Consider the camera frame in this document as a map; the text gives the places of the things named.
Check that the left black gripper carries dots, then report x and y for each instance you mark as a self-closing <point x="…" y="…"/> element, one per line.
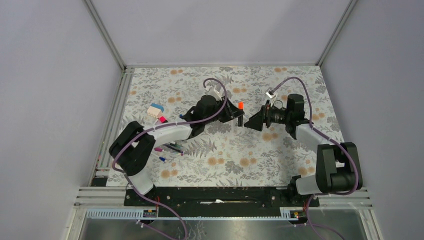
<point x="230" y="112"/>

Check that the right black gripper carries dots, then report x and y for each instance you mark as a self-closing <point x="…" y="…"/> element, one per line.
<point x="256" y="122"/>

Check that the orange highlighter black body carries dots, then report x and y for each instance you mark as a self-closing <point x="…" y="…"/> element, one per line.
<point x="240" y="119"/>

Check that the pink highlighter black body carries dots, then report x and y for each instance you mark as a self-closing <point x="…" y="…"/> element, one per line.
<point x="161" y="120"/>

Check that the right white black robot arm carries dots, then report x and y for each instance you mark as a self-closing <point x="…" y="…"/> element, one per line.
<point x="337" y="168"/>

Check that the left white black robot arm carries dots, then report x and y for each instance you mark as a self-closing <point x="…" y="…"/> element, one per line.
<point x="132" y="148"/>

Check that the floral patterned table mat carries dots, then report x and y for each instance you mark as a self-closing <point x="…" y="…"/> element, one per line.
<point x="226" y="154"/>

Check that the pile of thin pens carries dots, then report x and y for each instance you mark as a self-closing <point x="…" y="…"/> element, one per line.
<point x="170" y="148"/>

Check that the cream blue toy brick block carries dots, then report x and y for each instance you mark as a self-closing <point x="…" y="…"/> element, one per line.
<point x="155" y="110"/>

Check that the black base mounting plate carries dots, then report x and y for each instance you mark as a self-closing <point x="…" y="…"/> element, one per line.
<point x="218" y="202"/>

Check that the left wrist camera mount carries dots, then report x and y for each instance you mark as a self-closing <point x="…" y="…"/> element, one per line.
<point x="214" y="91"/>

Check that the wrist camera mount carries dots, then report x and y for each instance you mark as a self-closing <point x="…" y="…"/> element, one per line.
<point x="272" y="96"/>
<point x="214" y="91"/>

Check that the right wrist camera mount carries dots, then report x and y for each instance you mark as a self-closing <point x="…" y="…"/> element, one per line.
<point x="272" y="96"/>

